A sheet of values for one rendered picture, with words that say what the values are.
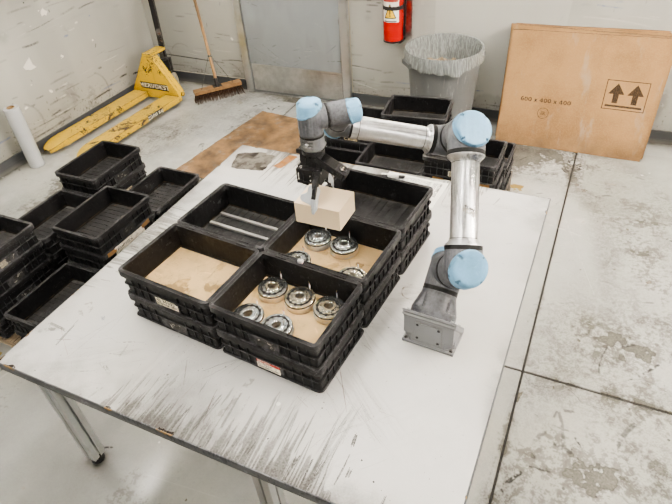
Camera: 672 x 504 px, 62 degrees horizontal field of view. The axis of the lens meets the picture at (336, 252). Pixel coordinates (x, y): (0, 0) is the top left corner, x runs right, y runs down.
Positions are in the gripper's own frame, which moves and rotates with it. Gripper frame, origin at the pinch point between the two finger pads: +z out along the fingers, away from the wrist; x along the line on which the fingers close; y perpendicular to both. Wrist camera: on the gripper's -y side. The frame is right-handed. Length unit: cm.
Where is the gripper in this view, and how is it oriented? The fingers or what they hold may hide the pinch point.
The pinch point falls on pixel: (324, 202)
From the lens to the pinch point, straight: 182.7
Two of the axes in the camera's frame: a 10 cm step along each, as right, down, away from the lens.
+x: -4.1, 6.0, -6.8
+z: 0.7, 7.7, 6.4
